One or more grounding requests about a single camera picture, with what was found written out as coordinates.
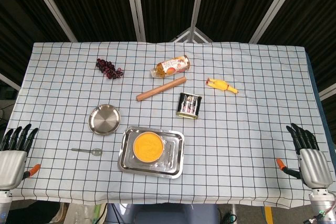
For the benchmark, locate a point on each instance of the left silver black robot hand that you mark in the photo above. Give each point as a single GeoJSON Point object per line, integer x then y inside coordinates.
{"type": "Point", "coordinates": [11, 167]}

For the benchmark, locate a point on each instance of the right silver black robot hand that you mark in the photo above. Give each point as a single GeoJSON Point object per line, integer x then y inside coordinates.
{"type": "Point", "coordinates": [315, 166]}

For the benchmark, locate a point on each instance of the small metal spoon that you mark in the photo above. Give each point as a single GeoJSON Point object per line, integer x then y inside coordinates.
{"type": "Point", "coordinates": [95, 152]}

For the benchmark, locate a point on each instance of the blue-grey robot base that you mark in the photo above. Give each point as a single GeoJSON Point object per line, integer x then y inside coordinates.
{"type": "Point", "coordinates": [162, 214]}

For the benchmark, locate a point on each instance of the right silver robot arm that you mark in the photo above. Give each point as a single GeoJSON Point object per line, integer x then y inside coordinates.
{"type": "Point", "coordinates": [320, 204]}

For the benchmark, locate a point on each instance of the blue checkered tablecloth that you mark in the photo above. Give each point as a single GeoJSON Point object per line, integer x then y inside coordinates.
{"type": "Point", "coordinates": [236, 129]}

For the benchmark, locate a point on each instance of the bowl of yellow liquid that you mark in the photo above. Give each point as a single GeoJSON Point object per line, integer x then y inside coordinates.
{"type": "Point", "coordinates": [148, 146]}

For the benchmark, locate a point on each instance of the rectangular steel tray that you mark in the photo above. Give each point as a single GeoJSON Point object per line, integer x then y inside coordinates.
{"type": "Point", "coordinates": [173, 155]}

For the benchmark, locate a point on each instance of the yellow strip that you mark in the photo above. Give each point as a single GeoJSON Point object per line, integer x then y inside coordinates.
{"type": "Point", "coordinates": [268, 214]}

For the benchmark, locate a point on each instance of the round steel plate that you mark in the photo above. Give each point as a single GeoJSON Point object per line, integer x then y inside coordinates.
{"type": "Point", "coordinates": [104, 119]}

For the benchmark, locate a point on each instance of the yellow rubber chicken toy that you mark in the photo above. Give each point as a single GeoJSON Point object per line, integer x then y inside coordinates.
{"type": "Point", "coordinates": [220, 85]}

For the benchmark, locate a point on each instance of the dark red grape bunch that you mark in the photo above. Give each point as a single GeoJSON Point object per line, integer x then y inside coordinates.
{"type": "Point", "coordinates": [107, 68]}

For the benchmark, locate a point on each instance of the black rectangular tin can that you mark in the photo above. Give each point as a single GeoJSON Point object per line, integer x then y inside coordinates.
{"type": "Point", "coordinates": [189, 105]}

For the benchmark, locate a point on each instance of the wooden rolling pin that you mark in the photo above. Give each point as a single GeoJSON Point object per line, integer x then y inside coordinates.
{"type": "Point", "coordinates": [161, 88]}

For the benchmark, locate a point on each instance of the orange drink bottle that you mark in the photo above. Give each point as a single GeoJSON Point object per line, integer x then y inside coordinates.
{"type": "Point", "coordinates": [170, 66]}

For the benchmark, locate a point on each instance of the white metal frame post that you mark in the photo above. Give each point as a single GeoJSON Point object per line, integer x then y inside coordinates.
{"type": "Point", "coordinates": [195, 6]}
{"type": "Point", "coordinates": [135, 6]}
{"type": "Point", "coordinates": [52, 6]}
{"type": "Point", "coordinates": [275, 6]}

